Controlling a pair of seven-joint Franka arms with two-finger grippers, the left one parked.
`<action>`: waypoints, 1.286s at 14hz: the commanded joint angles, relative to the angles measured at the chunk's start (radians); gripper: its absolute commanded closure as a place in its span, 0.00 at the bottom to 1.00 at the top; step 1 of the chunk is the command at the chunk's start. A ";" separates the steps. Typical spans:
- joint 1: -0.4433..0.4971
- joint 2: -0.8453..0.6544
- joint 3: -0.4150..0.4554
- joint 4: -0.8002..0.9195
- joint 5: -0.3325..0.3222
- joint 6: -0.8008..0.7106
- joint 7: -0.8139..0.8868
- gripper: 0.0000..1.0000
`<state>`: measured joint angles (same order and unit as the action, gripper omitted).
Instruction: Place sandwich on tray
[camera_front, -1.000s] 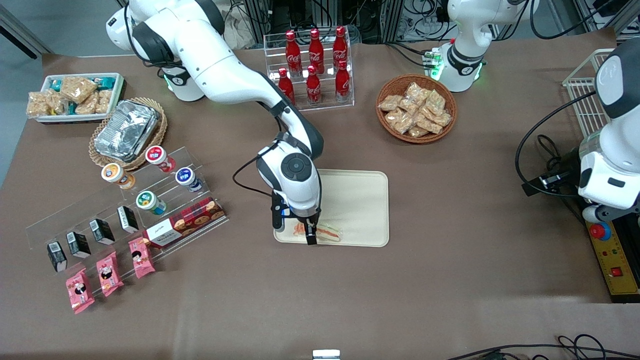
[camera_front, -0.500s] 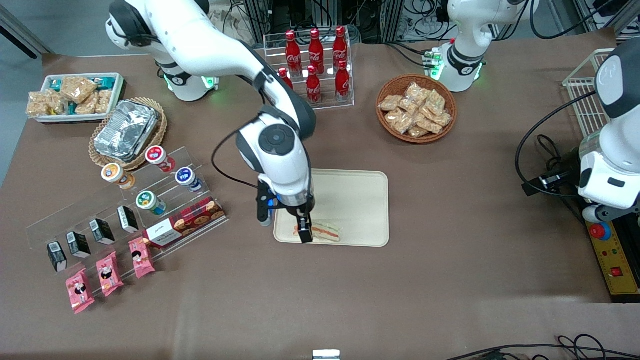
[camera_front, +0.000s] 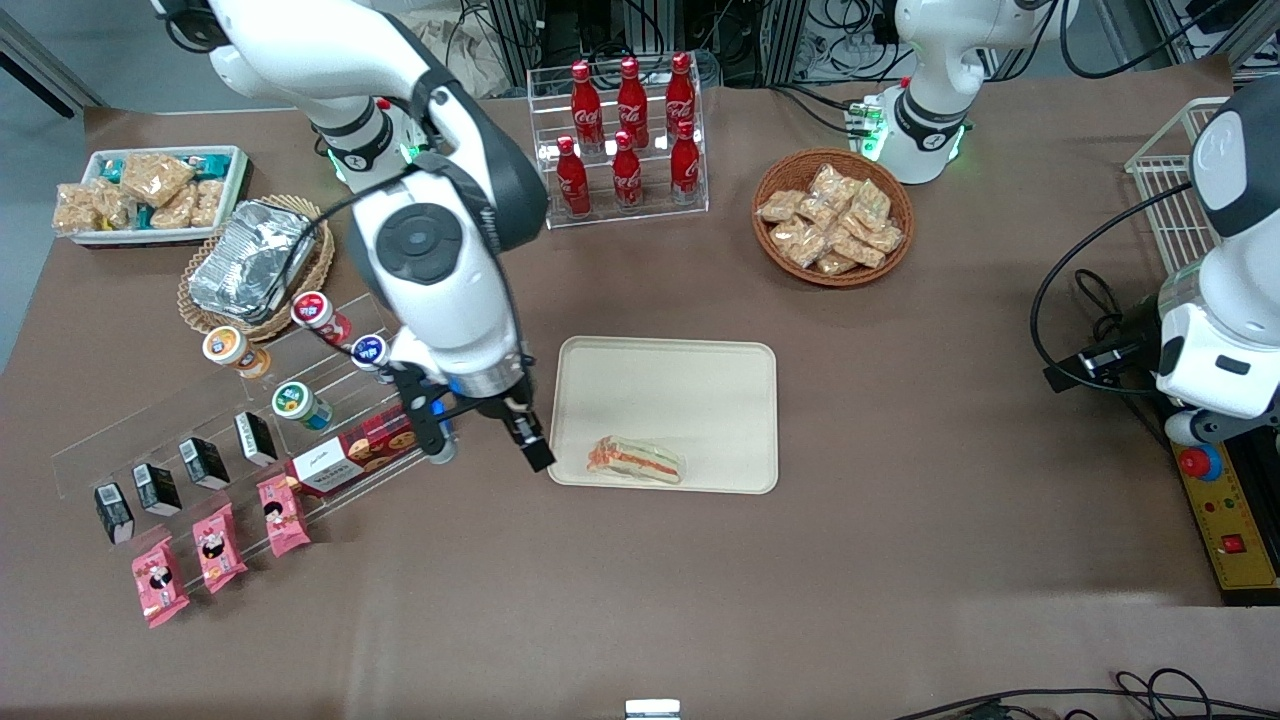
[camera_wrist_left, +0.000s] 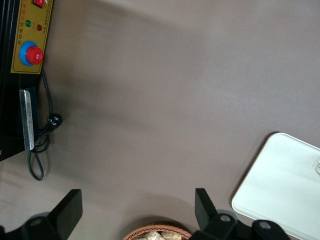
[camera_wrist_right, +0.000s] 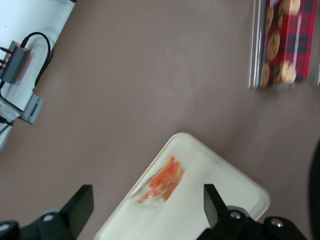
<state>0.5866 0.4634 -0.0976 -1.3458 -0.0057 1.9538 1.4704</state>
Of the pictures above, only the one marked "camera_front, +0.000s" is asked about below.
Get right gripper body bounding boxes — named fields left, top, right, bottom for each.
left=440, top=362, right=533, bottom=413

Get triangle sandwich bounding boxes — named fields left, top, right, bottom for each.
left=586, top=436, right=688, bottom=486

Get beige rectangular tray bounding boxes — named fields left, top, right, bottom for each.
left=547, top=336, right=779, bottom=495

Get blue lid yogurt cup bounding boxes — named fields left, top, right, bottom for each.
left=350, top=335, right=396, bottom=386

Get black machine yellow control panel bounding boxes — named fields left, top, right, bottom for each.
left=1170, top=440, right=1280, bottom=607

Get red cookie box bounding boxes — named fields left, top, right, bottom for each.
left=285, top=403, right=448, bottom=498

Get green lid yogurt cup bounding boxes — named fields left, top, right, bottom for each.
left=272, top=381, right=334, bottom=432

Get red lid yogurt cup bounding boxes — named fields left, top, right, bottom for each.
left=291, top=291, right=353, bottom=346

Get small black drink carton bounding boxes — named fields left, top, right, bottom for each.
left=94, top=483, right=134, bottom=545
left=133, top=462, right=183, bottom=517
left=179, top=437, right=231, bottom=491
left=234, top=411, right=278, bottom=468

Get pink snack packet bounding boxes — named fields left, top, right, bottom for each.
left=192, top=503, right=249, bottom=594
left=257, top=474, right=312, bottom=557
left=131, top=537, right=190, bottom=629

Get oval wicker basket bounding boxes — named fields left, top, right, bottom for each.
left=178, top=195, right=336, bottom=344

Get orange lid yogurt cup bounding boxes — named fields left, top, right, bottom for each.
left=202, top=326, right=271, bottom=379

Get brown table cover sheet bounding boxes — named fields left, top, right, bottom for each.
left=0, top=55, right=1280, bottom=720

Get red cola bottle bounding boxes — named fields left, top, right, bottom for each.
left=670, top=120, right=702, bottom=205
left=612, top=130, right=644, bottom=212
left=570, top=60, right=604, bottom=153
left=617, top=57, right=649, bottom=149
left=556, top=136, right=591, bottom=218
left=665, top=52, right=697, bottom=141

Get silver foil lidded container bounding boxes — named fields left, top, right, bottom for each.
left=188, top=200, right=319, bottom=323

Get clear acrylic bottle rack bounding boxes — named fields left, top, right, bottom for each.
left=527, top=62, right=711, bottom=231

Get white rectangular plastic bin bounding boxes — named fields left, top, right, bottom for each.
left=68, top=146, right=249, bottom=247

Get beige cloth bag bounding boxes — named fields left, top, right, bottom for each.
left=410, top=10, right=511, bottom=101

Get clear acrylic stepped display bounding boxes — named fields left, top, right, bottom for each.
left=50, top=290, right=457, bottom=563

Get round wicker basket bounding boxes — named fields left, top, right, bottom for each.
left=752, top=149, right=915, bottom=288

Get black power cable with plug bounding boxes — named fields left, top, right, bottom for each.
left=1075, top=268, right=1171, bottom=441

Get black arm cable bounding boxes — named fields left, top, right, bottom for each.
left=1030, top=180, right=1197, bottom=397

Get white wire rack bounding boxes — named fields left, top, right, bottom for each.
left=1125, top=97, right=1231, bottom=276

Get black floor cables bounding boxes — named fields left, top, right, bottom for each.
left=890, top=668, right=1280, bottom=720

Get aluminium frame equipment rack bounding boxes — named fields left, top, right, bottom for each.
left=480, top=0, right=901, bottom=89

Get grey metal frame bar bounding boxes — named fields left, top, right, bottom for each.
left=0, top=8, right=106, bottom=119

